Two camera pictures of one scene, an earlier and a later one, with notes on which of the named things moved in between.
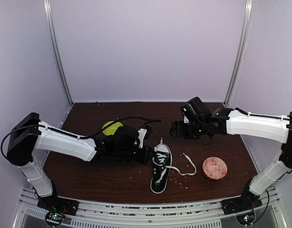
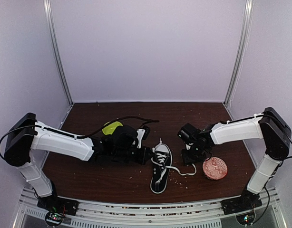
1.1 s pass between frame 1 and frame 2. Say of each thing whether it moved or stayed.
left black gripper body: stayed
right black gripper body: moved
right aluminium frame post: stayed
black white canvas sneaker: stayed
